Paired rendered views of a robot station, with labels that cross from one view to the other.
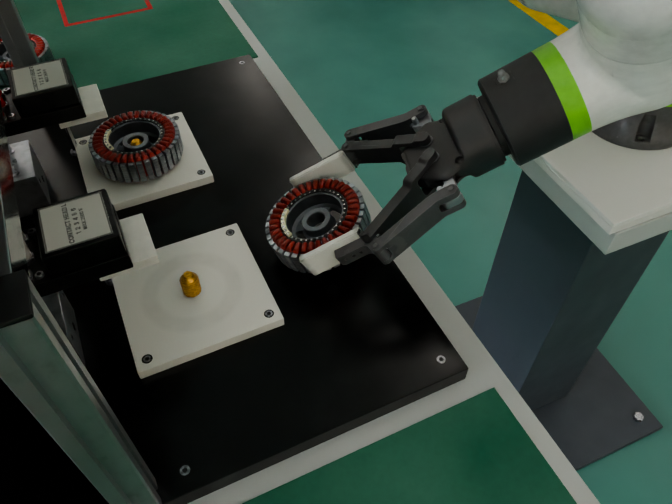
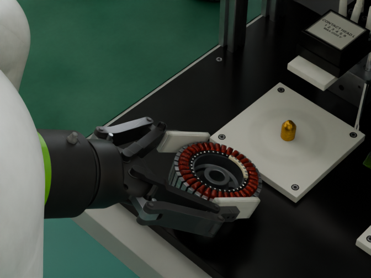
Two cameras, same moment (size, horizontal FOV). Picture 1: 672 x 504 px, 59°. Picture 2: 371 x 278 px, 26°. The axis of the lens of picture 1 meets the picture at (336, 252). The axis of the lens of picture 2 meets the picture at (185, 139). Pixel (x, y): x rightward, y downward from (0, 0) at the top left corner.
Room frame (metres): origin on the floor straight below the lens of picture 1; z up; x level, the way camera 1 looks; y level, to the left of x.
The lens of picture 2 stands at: (1.02, -0.24, 1.58)
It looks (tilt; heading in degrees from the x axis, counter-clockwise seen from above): 48 degrees down; 159
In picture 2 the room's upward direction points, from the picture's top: straight up
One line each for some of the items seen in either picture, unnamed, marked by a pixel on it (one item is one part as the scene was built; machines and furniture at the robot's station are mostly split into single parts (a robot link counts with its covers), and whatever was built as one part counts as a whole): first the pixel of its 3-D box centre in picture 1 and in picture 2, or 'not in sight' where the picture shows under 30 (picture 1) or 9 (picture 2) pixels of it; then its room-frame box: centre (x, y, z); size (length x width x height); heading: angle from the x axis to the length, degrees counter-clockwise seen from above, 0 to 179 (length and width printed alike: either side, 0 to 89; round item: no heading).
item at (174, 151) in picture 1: (137, 145); not in sight; (0.60, 0.26, 0.80); 0.11 x 0.11 x 0.04
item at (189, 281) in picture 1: (189, 282); (288, 129); (0.38, 0.15, 0.80); 0.02 x 0.02 x 0.03
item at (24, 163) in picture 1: (19, 179); not in sight; (0.54, 0.39, 0.80); 0.08 x 0.05 x 0.06; 25
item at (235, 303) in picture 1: (193, 293); (287, 138); (0.38, 0.15, 0.78); 0.15 x 0.15 x 0.01; 25
